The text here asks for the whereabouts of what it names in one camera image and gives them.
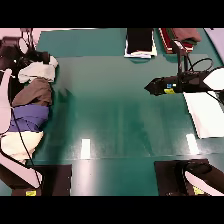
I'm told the red garment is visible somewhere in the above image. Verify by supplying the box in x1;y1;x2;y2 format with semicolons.
158;28;195;55

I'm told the black garment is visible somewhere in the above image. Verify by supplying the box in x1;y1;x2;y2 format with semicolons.
126;28;155;55

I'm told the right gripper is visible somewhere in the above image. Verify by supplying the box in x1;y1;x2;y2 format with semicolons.
144;70;212;97

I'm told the black cable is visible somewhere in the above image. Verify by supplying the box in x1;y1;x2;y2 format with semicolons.
9;71;44;188
185;57;224;105

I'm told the cream garment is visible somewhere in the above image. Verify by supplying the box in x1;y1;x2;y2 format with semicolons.
0;130;45;165

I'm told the dusty pink garment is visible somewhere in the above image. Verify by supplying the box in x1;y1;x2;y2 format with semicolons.
171;28;203;43

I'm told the blue garment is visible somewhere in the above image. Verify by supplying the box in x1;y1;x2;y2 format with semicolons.
7;103;51;133

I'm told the brown garment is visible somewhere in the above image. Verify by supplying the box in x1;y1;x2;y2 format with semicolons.
11;77;54;108

